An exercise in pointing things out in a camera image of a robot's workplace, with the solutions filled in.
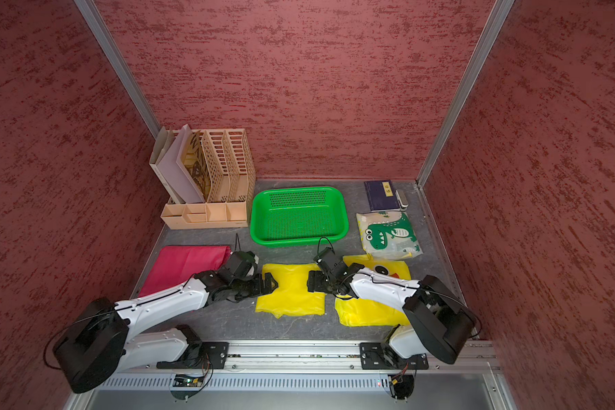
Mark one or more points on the right aluminium corner post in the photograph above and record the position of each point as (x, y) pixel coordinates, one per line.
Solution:
(496, 19)

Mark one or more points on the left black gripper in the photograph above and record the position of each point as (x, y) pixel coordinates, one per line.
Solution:
(258, 289)

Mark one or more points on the aluminium front rail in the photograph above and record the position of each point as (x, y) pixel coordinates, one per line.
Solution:
(477, 357)

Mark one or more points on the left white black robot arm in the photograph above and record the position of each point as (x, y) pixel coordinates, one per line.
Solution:
(111, 337)

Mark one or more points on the plain yellow raincoat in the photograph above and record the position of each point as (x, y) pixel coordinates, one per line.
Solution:
(292, 297)

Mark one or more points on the dark blue book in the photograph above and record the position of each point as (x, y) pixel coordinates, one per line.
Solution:
(381, 196)

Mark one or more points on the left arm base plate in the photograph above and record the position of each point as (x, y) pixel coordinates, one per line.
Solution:
(215, 353)

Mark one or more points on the left circuit board with wires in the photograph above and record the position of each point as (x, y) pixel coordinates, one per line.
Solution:
(185, 386)

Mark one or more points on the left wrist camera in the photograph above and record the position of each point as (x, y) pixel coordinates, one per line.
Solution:
(242, 265)

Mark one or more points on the small grey white device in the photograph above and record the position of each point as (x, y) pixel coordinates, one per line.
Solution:
(402, 199)

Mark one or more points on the left aluminium corner post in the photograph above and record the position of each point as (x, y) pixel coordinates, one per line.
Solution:
(94, 20)

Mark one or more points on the brown patterned book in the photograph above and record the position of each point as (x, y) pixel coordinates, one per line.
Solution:
(195, 163)

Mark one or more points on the lilac folder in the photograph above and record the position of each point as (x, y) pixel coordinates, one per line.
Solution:
(172, 168)

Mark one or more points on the green dinosaur raincoat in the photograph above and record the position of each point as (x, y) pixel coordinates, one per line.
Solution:
(388, 235)

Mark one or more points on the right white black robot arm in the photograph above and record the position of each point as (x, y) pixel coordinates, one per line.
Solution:
(440, 323)

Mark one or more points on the aluminium corner post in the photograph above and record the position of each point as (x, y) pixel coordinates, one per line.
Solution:
(94, 20)
(496, 19)

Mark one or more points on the beige desk file organizer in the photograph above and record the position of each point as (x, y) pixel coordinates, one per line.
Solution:
(233, 178)

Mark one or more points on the yellow duck raincoat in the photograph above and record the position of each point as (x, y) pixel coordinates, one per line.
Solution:
(360, 313)

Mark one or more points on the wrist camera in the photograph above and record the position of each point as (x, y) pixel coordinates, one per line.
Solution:
(242, 265)
(330, 263)

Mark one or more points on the beige cardboard folder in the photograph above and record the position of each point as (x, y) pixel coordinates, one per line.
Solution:
(163, 142)

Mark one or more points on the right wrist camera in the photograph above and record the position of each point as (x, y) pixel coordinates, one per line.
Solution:
(330, 263)

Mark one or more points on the pink raincoat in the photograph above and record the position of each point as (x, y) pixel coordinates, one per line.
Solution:
(175, 264)

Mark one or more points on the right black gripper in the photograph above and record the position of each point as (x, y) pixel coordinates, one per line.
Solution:
(313, 284)

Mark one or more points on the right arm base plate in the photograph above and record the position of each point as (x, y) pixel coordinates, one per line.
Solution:
(379, 356)

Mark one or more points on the green plastic basket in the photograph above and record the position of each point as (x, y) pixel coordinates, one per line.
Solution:
(298, 216)

